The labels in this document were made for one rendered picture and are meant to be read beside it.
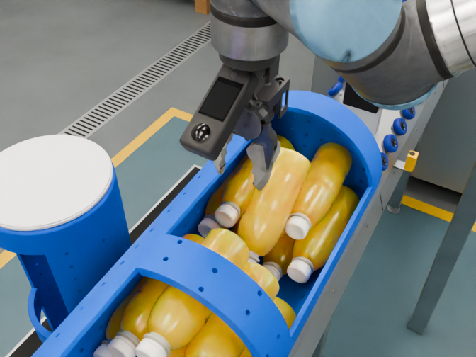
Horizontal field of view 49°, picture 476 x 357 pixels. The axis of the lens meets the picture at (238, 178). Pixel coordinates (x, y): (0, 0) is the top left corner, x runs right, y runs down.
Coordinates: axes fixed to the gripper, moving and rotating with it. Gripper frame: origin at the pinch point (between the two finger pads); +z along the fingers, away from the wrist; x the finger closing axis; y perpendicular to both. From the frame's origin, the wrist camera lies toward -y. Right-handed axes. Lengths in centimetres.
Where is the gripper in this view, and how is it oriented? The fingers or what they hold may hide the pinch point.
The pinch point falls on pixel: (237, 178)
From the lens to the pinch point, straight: 74.5
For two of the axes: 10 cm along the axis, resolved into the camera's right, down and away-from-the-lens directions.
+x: -8.7, -3.5, 3.5
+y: 5.0, -6.0, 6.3
